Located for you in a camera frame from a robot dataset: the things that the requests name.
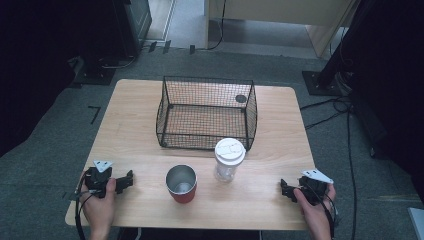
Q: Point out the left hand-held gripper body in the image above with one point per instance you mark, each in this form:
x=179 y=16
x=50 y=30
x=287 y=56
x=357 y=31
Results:
x=97 y=180

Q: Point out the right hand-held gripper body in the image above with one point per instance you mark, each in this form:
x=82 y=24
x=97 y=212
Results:
x=315 y=186

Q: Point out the red cup with steel inside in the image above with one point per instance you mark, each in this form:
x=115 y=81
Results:
x=181 y=186

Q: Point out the clear cup with white lid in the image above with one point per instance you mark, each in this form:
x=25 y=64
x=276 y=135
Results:
x=229 y=160

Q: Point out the person's right hand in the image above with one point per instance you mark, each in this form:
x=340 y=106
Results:
x=313 y=213

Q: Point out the person's left hand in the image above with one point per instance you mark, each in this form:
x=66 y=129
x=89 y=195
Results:
x=100 y=210

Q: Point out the black angled floor tape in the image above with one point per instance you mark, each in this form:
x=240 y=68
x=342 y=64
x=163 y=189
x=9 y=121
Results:
x=95 y=113

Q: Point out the black round table grommet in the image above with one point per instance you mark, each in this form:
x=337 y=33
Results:
x=240 y=98

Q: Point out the white flat object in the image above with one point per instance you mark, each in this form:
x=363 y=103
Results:
x=418 y=223

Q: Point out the dark cabinet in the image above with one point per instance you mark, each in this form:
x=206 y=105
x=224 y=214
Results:
x=133 y=26

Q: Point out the beige cabinet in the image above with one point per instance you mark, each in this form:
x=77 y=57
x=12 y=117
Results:
x=286 y=11

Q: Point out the black stand base plate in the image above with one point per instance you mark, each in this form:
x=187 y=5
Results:
x=321 y=83
x=95 y=75

